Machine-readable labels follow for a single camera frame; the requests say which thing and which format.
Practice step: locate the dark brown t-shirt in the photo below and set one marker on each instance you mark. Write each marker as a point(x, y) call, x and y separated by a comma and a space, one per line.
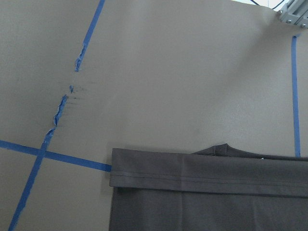
point(216, 189)

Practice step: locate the brown paper table cover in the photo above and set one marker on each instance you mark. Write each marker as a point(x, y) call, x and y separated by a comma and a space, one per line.
point(174, 76)

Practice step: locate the aluminium frame post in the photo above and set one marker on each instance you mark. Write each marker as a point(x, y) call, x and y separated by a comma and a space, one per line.
point(295, 12)

